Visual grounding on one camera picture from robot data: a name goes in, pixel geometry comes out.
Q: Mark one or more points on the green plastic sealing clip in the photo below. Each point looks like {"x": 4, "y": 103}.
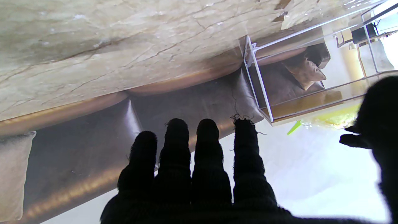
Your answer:
{"x": 293, "y": 127}

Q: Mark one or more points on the yellow melon pan bread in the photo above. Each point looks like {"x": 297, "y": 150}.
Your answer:
{"x": 339, "y": 119}

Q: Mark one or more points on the brown sofa cushion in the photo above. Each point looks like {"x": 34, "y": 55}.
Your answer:
{"x": 15, "y": 174}
{"x": 306, "y": 74}

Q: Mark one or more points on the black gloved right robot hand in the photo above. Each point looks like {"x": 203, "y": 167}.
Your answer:
{"x": 211, "y": 193}

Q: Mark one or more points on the clear plastic bread bag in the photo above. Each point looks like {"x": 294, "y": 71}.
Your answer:
{"x": 311, "y": 123}

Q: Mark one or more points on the brown leather sofa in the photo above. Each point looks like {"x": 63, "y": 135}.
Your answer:
{"x": 186, "y": 102}

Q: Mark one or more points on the wooden shelf riser white legs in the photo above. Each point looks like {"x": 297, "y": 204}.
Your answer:
{"x": 295, "y": 109}

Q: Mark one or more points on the black frame side table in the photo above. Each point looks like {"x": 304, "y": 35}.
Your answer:
{"x": 363, "y": 34}

